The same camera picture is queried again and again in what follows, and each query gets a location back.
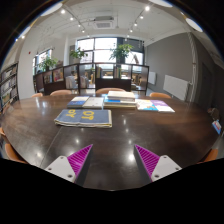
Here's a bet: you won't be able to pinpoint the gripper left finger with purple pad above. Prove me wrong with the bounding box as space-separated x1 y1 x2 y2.
44 143 94 187

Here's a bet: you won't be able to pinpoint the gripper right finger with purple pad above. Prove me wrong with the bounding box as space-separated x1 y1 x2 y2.
133 143 183 183

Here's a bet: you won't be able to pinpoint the blue folded towel yellow letters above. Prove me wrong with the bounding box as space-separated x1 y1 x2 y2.
54 109 112 128

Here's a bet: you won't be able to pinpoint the purple white booklet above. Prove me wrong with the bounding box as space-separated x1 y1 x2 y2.
152 100 174 113

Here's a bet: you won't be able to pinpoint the colourful magazine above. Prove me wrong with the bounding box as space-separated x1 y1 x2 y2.
136 99 157 111

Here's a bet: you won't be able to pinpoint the dark blue book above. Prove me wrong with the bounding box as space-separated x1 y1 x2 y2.
67 96 88 108

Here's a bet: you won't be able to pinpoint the grey white book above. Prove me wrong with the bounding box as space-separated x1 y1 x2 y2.
83 97 104 109

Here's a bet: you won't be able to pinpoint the orange chair near right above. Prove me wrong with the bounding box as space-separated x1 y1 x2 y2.
201 149 218 163

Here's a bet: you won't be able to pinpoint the orange chair near left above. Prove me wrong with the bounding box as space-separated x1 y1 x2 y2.
5 143 26 163

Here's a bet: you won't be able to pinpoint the orange chair far right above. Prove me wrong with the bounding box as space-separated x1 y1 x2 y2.
149 92 171 99

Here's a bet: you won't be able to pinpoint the stack of books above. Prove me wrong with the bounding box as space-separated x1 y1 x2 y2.
104 91 136 107

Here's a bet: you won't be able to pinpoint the orange chair far left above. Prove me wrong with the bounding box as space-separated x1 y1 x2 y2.
50 89 72 96

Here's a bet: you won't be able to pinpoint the small orange chair left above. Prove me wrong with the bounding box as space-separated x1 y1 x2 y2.
31 93 44 98

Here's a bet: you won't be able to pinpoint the orange chair far centre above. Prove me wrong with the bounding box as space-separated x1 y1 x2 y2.
95 88 126 94

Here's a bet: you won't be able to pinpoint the blue card at right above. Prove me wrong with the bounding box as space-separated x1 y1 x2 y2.
212 120 221 134

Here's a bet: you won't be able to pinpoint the white radiator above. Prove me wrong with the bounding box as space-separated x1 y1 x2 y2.
163 75 189 101

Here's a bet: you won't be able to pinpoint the dark display shelf unit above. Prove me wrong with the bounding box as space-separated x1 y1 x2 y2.
34 63 149 95

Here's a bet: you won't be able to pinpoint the potted plant left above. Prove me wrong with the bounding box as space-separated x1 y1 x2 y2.
39 56 57 71

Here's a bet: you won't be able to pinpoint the potted plant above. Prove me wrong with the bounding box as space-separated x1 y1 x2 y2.
39 56 57 71
110 44 133 63
70 47 88 64

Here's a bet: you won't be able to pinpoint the potted plant middle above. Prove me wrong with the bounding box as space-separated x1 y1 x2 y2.
70 47 88 64

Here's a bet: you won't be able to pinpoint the potted plant centre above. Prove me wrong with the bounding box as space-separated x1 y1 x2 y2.
110 44 133 63

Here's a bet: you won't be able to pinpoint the ceiling air conditioner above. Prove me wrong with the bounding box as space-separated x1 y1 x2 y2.
93 16 114 30

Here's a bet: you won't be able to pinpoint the bookshelf at left wall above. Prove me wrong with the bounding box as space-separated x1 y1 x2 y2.
0 62 19 110

